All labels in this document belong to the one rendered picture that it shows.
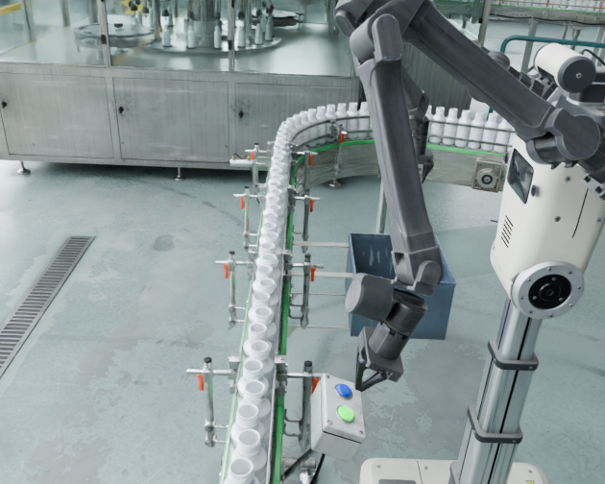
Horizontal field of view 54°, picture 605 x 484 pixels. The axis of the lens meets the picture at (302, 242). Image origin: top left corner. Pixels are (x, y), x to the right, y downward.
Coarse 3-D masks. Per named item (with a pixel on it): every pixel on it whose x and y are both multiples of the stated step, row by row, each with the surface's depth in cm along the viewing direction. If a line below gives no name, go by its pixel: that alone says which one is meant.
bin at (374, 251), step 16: (352, 240) 211; (368, 240) 211; (384, 240) 211; (352, 256) 195; (368, 256) 214; (384, 256) 214; (320, 272) 189; (352, 272) 188; (368, 272) 217; (384, 272) 217; (448, 272) 190; (400, 288) 184; (448, 288) 184; (432, 304) 187; (448, 304) 187; (352, 320) 190; (368, 320) 190; (432, 320) 190; (288, 336) 200; (416, 336) 193; (432, 336) 193
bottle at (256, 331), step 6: (252, 324) 124; (258, 324) 124; (252, 330) 124; (258, 330) 125; (264, 330) 122; (252, 336) 122; (258, 336) 122; (264, 336) 123; (246, 342) 125; (252, 342) 123; (270, 342) 126; (246, 348) 124; (270, 348) 124; (246, 354) 124; (270, 354) 125
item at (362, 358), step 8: (360, 336) 105; (360, 344) 104; (360, 352) 102; (360, 360) 101; (360, 368) 102; (368, 368) 102; (360, 376) 104; (376, 376) 104; (384, 376) 102; (360, 384) 105; (368, 384) 105
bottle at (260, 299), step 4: (260, 292) 135; (264, 292) 135; (256, 296) 135; (260, 296) 135; (264, 296) 135; (268, 296) 134; (256, 300) 132; (260, 300) 136; (264, 300) 132; (268, 300) 133; (256, 304) 133; (260, 304) 132; (264, 304) 132; (268, 304) 134; (252, 308) 135; (252, 312) 134; (272, 312) 135; (248, 316) 135; (252, 316) 134; (272, 316) 134; (248, 320) 136; (252, 320) 134; (272, 320) 135; (248, 324) 137; (248, 328) 137
